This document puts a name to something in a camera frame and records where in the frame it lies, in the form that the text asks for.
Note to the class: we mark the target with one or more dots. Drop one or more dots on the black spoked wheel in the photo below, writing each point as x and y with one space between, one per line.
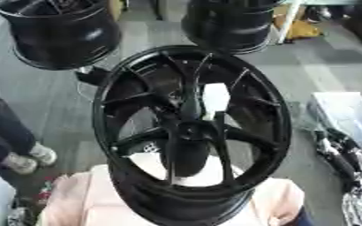
138 188

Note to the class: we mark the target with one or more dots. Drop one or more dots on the black wheel stand base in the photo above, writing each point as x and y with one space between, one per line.
92 76

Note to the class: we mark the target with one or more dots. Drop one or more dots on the black wheel rim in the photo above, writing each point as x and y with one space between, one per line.
60 35
225 26

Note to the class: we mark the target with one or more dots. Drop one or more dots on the pale pink covered stand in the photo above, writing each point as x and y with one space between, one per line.
81 200

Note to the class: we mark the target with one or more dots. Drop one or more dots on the white table leg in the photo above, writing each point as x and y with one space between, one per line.
289 20

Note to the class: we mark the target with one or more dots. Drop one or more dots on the yellow bag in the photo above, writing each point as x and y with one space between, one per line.
302 30

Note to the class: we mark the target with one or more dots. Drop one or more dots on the clear plastic storage box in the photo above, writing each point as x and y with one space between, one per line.
346 114

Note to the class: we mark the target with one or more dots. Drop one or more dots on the person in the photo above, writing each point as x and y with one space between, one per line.
4 129

